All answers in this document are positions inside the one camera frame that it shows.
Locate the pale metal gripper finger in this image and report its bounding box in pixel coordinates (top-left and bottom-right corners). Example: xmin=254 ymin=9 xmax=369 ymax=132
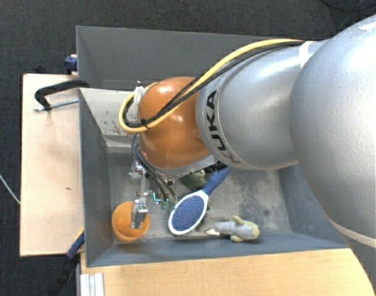
xmin=138 ymin=199 xmax=149 ymax=229
xmin=130 ymin=200 xmax=140 ymax=229

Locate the orange cup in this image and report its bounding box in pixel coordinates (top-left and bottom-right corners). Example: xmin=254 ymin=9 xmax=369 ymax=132
xmin=111 ymin=201 xmax=151 ymax=243

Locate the blue and white hairbrush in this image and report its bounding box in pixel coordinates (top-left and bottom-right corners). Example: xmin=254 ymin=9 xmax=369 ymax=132
xmin=167 ymin=165 xmax=233 ymax=236

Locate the dark green toy animal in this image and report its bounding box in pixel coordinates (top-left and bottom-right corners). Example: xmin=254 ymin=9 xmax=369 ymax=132
xmin=179 ymin=169 xmax=209 ymax=190

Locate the pale wood board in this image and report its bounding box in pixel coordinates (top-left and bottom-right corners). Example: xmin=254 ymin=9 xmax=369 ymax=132
xmin=19 ymin=73 xmax=85 ymax=257

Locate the grey and green toy animal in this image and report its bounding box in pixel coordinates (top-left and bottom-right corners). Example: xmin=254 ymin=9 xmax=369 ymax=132
xmin=204 ymin=215 xmax=261 ymax=244

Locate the grey metal bin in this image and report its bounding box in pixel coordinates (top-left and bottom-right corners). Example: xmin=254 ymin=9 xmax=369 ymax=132
xmin=75 ymin=25 xmax=351 ymax=268

